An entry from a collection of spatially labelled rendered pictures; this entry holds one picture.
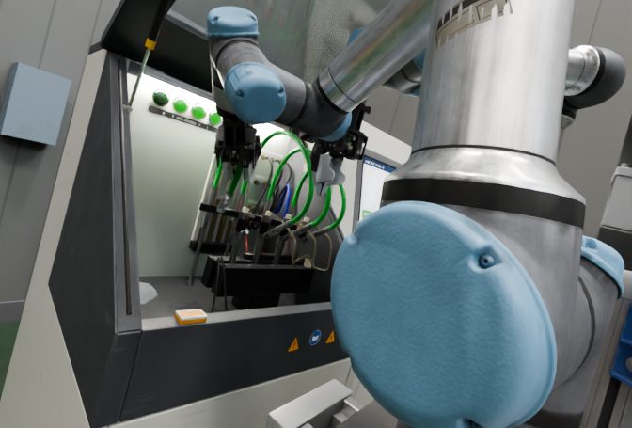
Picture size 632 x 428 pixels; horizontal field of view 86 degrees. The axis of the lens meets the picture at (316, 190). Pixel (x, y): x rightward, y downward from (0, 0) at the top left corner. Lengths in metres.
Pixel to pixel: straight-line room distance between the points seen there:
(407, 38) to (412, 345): 0.38
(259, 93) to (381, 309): 0.33
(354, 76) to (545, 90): 0.32
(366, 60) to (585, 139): 2.28
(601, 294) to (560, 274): 0.13
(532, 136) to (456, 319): 0.11
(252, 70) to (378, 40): 0.17
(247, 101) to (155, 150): 0.71
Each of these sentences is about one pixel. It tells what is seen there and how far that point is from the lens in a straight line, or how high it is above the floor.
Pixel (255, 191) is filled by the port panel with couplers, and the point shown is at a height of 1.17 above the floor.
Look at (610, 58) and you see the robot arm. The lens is 0.89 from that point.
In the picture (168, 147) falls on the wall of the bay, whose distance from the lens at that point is 1.15.
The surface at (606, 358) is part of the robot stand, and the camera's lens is 0.56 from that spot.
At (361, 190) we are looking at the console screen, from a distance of 1.35.
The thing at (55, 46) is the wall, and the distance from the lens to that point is 2.52.
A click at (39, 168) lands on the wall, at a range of 2.53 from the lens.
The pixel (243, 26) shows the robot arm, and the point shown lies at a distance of 0.55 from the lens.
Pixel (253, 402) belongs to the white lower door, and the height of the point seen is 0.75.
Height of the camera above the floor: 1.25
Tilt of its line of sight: 1 degrees down
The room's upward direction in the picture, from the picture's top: 15 degrees clockwise
